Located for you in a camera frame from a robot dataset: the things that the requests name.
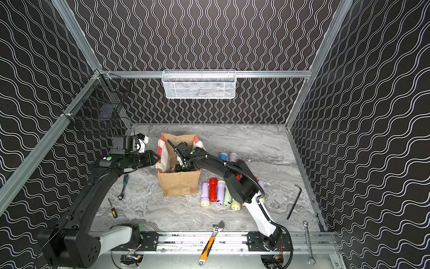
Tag white wire mesh basket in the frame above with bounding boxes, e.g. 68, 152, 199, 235
161, 69, 237, 99

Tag lavender flashlight yellow head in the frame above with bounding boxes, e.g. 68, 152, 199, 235
200, 182, 210, 207

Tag yellow black small screwdriver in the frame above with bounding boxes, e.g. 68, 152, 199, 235
108, 198, 118, 219

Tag red flashlight front row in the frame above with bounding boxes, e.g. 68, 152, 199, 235
209, 178, 218, 202

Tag orange handled adjustable wrench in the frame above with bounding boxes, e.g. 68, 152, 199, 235
198, 221, 225, 267

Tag silver combination wrench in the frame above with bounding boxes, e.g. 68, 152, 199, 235
303, 221, 316, 266

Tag jute tote bag red trim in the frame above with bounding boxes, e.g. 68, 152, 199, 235
156, 133, 204, 197

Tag blue flashlight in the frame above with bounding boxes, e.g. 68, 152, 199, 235
219, 152, 228, 160

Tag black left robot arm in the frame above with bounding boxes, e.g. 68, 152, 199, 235
37, 133, 161, 269

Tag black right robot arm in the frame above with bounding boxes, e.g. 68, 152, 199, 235
168, 141, 293, 250

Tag light green flashlight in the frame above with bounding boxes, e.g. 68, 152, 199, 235
224, 187, 232, 207
231, 199, 241, 211

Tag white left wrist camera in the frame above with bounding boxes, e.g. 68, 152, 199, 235
136, 133, 149, 153

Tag black hex key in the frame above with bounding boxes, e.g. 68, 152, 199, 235
287, 184, 302, 220

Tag lavender flashlight far right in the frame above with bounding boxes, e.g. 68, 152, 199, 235
258, 180, 265, 190

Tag lavender flashlight middle front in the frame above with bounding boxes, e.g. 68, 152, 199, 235
216, 180, 226, 205

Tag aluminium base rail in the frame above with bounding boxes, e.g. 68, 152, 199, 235
67, 230, 340, 253

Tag light green flashlight left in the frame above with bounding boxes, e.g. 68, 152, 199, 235
224, 187, 232, 207

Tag light green flashlight right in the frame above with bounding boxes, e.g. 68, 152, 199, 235
231, 199, 241, 211

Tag black wire mesh basket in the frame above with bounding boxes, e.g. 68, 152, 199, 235
63, 72, 133, 135

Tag lavender flashlight back row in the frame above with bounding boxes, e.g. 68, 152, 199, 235
228, 152, 237, 163

